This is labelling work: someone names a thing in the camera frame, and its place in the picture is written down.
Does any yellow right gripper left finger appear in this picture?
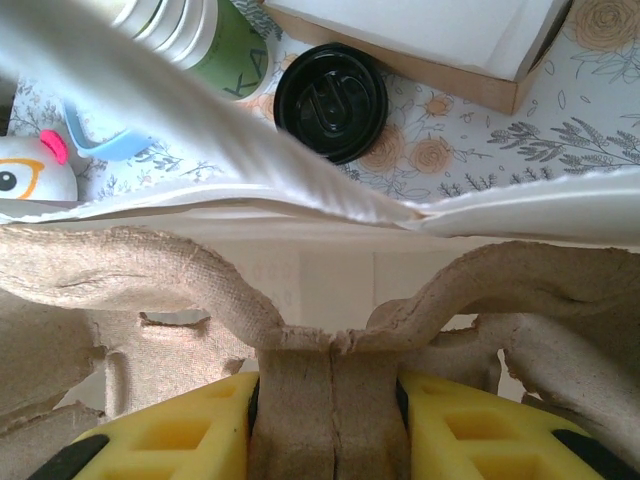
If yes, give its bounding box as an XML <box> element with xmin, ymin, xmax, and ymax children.
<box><xmin>42</xmin><ymin>372</ymin><xmax>261</xmax><ymax>480</ymax></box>

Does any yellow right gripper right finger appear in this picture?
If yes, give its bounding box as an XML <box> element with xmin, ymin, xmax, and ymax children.
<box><xmin>397</xmin><ymin>369</ymin><xmax>640</xmax><ymax>480</ymax></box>

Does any brown pulp cup carrier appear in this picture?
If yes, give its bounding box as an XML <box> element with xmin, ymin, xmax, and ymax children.
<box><xmin>0</xmin><ymin>224</ymin><xmax>640</xmax><ymax>480</ymax></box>

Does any plush doll with orange glasses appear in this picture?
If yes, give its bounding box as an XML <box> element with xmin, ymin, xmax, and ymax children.
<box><xmin>0</xmin><ymin>128</ymin><xmax>80</xmax><ymax>202</ymax></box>

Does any floral printed tablecloth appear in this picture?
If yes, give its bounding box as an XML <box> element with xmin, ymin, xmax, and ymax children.
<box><xmin>0</xmin><ymin>0</ymin><xmax>640</xmax><ymax>211</ymax></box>

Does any brown cardboard napkin box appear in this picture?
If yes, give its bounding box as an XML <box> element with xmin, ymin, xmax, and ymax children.
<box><xmin>259</xmin><ymin>0</ymin><xmax>574</xmax><ymax>116</ymax></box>

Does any black plastic cup lid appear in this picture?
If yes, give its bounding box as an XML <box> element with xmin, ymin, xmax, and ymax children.
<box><xmin>273</xmin><ymin>43</ymin><xmax>390</xmax><ymax>166</ymax></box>

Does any stack of green paper cups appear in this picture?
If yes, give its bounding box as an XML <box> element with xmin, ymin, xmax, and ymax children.
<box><xmin>112</xmin><ymin>0</ymin><xmax>271</xmax><ymax>104</ymax></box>

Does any white napkin stack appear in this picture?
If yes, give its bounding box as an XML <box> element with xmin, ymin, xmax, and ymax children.
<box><xmin>262</xmin><ymin>0</ymin><xmax>571</xmax><ymax>81</ymax></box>

